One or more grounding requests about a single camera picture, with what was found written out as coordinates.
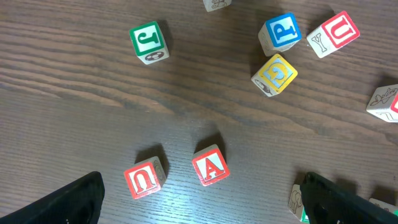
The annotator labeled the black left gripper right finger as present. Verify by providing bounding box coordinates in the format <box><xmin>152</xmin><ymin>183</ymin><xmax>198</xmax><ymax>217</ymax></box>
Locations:
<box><xmin>300</xmin><ymin>172</ymin><xmax>397</xmax><ymax>224</ymax></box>

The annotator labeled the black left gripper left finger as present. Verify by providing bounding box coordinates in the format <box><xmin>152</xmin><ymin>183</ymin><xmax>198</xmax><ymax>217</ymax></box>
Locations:
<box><xmin>1</xmin><ymin>171</ymin><xmax>105</xmax><ymax>224</ymax></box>

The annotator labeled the green R block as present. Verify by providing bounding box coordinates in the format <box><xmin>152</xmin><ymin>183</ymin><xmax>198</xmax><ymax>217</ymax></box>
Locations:
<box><xmin>288</xmin><ymin>184</ymin><xmax>310</xmax><ymax>223</ymax></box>

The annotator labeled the yellow O block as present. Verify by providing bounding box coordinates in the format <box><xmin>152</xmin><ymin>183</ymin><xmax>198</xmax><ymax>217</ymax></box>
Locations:
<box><xmin>369</xmin><ymin>198</ymin><xmax>398</xmax><ymax>216</ymax></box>

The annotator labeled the red U block lower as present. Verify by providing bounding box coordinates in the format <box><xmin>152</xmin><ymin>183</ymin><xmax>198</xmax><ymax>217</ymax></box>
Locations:
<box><xmin>124</xmin><ymin>156</ymin><xmax>167</xmax><ymax>200</ymax></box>

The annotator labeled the red u block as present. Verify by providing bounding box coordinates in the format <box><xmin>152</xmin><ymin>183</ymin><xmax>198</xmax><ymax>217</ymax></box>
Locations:
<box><xmin>124</xmin><ymin>156</ymin><xmax>167</xmax><ymax>200</ymax></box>
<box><xmin>307</xmin><ymin>11</ymin><xmax>360</xmax><ymax>58</ymax></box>

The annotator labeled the red I block lower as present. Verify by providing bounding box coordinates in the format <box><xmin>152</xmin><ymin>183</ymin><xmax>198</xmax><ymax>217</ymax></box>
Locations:
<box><xmin>366</xmin><ymin>84</ymin><xmax>397</xmax><ymax>123</ymax></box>

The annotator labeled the red A block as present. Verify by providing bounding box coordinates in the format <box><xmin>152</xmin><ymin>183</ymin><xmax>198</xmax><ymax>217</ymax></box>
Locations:
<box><xmin>192</xmin><ymin>144</ymin><xmax>230</xmax><ymax>186</ymax></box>

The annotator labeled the yellow G block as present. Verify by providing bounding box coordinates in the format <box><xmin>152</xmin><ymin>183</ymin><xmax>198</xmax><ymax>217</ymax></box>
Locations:
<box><xmin>251</xmin><ymin>54</ymin><xmax>298</xmax><ymax>97</ymax></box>

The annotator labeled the green J block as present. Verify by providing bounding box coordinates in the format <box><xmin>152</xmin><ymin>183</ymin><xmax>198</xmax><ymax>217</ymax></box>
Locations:
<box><xmin>129</xmin><ymin>21</ymin><xmax>170</xmax><ymax>65</ymax></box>

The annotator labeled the red U block upper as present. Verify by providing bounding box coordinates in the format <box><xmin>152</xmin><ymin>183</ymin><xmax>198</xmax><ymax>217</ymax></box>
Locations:
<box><xmin>307</xmin><ymin>11</ymin><xmax>360</xmax><ymax>58</ymax></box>

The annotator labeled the blue P block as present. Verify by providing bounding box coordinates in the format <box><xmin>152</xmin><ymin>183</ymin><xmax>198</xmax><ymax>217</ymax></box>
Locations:
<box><xmin>258</xmin><ymin>12</ymin><xmax>302</xmax><ymax>57</ymax></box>

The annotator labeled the red block far left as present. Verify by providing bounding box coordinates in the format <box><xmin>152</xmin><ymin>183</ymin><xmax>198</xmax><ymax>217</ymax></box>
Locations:
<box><xmin>203</xmin><ymin>0</ymin><xmax>232</xmax><ymax>12</ymax></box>

